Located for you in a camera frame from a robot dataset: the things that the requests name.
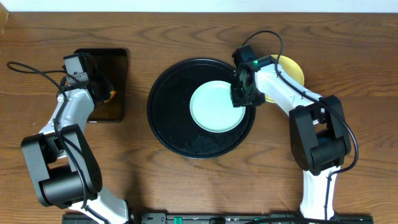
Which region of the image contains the pale green plate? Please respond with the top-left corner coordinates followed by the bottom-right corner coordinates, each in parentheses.
top-left (189, 80), bottom-right (246, 133)

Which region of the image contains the orange and green sponge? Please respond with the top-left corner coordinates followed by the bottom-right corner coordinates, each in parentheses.
top-left (104, 90), bottom-right (116, 103)

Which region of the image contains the yellow plate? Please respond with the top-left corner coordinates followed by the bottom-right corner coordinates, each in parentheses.
top-left (264, 55), bottom-right (305, 104)

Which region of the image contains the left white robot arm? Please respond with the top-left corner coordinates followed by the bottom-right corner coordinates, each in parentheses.
top-left (21, 52), bottom-right (134, 223)

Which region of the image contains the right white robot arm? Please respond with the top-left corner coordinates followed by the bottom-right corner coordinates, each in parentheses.
top-left (231, 45), bottom-right (351, 220)

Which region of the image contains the black rectangular water tray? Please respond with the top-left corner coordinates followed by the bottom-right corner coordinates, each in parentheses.
top-left (74, 48), bottom-right (129, 123)

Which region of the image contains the round black serving tray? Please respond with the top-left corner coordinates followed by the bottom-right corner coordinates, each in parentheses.
top-left (147, 58), bottom-right (256, 159)

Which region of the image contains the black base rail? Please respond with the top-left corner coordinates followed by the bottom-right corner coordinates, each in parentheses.
top-left (61, 213), bottom-right (374, 224)

